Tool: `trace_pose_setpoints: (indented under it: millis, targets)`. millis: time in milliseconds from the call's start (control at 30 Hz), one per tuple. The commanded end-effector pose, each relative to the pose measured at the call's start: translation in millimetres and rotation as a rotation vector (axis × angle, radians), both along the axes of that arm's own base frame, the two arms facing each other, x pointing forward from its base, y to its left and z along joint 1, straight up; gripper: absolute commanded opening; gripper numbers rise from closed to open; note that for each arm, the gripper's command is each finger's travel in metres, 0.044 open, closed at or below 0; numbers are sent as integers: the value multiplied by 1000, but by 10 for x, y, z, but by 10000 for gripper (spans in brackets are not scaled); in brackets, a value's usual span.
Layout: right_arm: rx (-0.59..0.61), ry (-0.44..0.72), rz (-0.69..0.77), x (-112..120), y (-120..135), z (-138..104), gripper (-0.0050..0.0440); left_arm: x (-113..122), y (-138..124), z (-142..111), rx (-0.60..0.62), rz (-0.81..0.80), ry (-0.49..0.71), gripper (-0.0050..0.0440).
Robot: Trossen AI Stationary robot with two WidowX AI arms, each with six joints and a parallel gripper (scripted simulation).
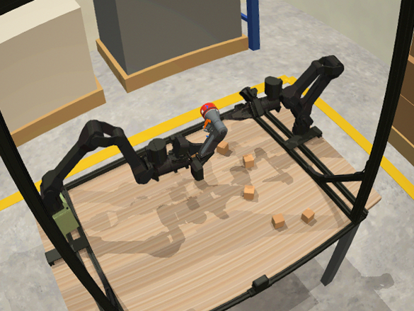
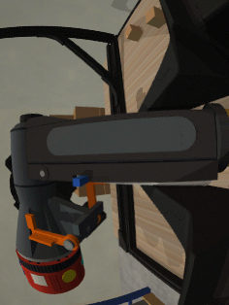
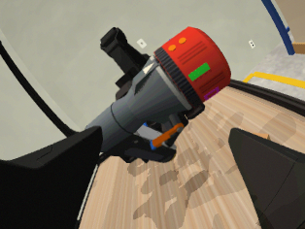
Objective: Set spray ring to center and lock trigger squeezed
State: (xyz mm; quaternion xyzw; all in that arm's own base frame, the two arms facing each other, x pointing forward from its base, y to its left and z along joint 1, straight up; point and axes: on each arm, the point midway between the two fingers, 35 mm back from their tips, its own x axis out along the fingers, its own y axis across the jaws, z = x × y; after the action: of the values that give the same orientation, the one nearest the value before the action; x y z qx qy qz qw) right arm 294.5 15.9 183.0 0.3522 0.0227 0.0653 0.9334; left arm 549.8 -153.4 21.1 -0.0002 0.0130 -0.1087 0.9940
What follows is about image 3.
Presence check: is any black hose nozzle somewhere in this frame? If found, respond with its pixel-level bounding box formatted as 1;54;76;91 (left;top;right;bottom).
85;27;231;163

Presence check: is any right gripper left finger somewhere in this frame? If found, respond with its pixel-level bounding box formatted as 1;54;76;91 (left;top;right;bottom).
0;126;103;229

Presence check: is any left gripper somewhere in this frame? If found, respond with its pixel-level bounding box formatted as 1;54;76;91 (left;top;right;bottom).
120;103;205;163

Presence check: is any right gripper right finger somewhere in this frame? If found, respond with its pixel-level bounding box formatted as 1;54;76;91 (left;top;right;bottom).
228;128;305;229

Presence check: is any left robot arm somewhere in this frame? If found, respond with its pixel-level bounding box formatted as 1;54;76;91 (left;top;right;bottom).
100;27;150;101

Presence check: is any tan wooden cube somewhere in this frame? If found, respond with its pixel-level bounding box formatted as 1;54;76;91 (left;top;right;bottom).
253;133;271;141

